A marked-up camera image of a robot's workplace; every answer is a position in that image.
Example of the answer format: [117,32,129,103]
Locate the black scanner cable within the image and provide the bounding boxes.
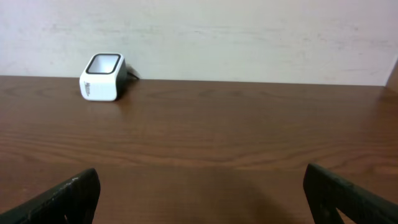
[126,65,141,81]

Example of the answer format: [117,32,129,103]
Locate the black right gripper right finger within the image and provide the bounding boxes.
[303,164,397,224]

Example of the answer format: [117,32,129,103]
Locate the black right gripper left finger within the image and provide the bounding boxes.
[1,168,101,223]

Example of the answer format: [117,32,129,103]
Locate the white barcode scanner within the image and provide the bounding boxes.
[79,53,127,101]

